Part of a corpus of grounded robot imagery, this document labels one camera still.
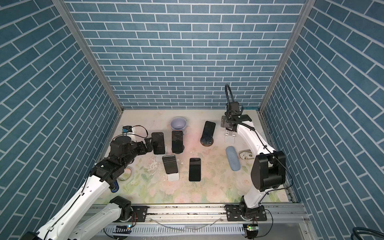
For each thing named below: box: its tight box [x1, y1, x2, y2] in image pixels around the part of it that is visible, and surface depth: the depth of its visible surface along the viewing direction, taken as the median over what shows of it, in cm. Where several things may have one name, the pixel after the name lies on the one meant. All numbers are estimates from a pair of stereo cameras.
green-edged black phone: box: [189, 157, 201, 182], surface depth 90 cm
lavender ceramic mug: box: [170, 117, 187, 130], surface depth 109 cm
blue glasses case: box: [225, 146, 241, 172], surface depth 93 cm
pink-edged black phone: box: [171, 130, 184, 153], surface depth 93 cm
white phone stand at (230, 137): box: [225, 130, 236, 144], surface depth 104 cm
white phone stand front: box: [167, 173, 179, 182], surface depth 87 cm
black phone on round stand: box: [200, 121, 216, 144], surface depth 98 cm
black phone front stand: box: [162, 154, 179, 174], surface depth 82 cm
